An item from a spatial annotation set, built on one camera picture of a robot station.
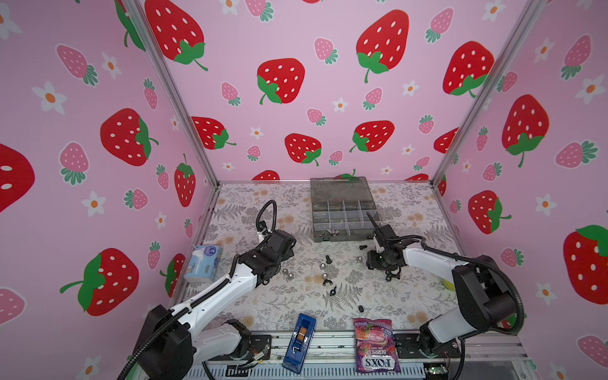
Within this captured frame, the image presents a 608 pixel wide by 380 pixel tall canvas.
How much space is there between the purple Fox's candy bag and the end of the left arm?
1.20 feet

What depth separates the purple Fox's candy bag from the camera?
0.70m

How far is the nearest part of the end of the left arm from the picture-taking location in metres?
0.58
